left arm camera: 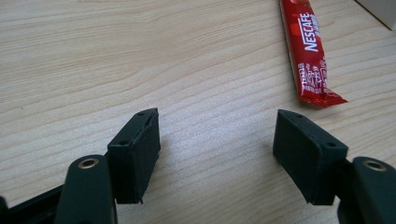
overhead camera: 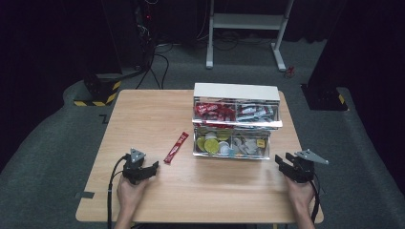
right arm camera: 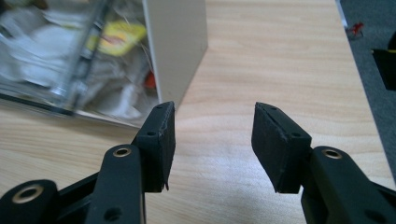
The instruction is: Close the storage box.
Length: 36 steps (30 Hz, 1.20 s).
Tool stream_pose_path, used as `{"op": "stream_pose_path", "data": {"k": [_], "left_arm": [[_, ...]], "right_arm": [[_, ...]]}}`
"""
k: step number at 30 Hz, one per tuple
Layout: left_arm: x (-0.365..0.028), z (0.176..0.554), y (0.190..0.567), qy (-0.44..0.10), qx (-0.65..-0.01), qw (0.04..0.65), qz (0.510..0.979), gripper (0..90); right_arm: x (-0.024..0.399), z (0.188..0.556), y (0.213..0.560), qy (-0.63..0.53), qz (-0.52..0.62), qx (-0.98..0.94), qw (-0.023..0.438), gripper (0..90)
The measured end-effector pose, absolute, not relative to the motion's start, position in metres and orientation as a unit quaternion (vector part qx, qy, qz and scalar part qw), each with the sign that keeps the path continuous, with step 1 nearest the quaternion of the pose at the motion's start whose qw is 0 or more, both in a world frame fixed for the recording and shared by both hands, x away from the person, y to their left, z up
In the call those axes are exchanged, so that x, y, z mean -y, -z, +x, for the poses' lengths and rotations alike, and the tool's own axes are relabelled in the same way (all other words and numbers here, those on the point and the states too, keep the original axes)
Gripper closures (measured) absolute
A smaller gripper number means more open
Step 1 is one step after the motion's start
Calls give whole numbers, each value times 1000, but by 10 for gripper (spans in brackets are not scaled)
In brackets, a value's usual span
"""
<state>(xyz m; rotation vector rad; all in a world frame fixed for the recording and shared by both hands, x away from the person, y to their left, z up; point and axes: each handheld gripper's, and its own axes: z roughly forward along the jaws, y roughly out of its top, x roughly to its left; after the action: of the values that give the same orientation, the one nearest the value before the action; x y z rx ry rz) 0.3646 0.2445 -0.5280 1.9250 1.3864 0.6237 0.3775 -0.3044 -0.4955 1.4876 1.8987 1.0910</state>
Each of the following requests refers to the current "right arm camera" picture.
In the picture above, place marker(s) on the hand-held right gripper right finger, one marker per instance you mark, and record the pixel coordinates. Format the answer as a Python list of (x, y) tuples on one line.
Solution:
[(280, 155)]

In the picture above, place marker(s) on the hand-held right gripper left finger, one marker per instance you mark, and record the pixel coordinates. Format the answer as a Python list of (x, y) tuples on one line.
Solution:
[(155, 149)]

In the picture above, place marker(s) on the clear drawer with white sachets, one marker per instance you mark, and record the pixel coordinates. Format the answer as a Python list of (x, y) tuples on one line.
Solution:
[(74, 93)]

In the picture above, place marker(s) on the yellow packet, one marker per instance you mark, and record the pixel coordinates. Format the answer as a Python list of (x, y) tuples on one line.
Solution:
[(120, 37)]

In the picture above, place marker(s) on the black stand base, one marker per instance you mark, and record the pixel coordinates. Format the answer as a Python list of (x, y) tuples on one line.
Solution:
[(386, 65)]

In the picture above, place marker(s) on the small red floor object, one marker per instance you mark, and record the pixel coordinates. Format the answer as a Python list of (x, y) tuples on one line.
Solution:
[(356, 29)]

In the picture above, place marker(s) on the pile of white sachets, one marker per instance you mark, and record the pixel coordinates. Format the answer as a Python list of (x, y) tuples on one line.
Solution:
[(37, 56)]

